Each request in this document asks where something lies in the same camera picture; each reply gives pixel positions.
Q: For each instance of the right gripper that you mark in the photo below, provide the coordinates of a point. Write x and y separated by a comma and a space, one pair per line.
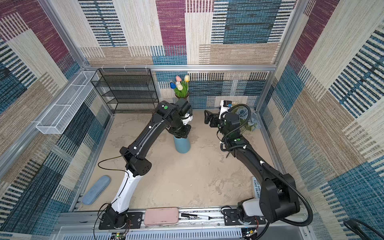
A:
215, 117

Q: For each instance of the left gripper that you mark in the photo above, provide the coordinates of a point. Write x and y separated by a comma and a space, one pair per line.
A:
185, 134

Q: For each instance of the teal ceramic vase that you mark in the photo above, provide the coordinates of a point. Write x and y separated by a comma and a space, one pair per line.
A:
182, 145

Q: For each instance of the yellow artificial tulip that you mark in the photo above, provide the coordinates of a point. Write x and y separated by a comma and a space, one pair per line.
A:
187, 78

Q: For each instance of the pale blue-white artificial tulip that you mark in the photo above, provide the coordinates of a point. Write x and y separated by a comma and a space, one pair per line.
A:
179, 86

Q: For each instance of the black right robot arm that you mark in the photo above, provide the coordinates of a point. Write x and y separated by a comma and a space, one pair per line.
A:
279, 200

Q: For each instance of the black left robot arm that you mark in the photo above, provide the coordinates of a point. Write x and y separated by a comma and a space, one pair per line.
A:
175, 119

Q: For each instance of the blue rose orange flower bouquet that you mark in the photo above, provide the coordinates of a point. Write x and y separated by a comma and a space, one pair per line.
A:
250, 124

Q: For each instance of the black white marker pen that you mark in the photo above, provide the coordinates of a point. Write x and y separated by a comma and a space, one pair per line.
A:
194, 216

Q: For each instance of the colourful paperback book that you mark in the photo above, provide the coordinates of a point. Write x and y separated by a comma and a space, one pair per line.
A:
256, 188

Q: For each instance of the light blue oval object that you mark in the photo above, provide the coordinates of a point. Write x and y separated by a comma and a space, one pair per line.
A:
96, 190

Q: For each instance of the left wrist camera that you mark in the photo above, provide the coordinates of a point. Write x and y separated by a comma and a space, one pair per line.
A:
187, 118

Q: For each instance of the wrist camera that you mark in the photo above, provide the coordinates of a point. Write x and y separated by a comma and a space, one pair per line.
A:
225, 105
187, 118

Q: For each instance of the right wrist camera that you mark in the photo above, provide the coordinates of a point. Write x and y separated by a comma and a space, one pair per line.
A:
225, 105

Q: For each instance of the black wire shelf rack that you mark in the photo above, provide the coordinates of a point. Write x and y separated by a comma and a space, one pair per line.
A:
126, 90

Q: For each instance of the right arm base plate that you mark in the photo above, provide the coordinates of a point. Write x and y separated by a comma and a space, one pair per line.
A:
235, 217

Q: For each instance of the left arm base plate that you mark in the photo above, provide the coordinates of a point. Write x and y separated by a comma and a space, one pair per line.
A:
124, 221

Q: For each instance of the white mesh wall basket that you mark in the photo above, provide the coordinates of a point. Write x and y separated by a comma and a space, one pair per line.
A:
62, 112

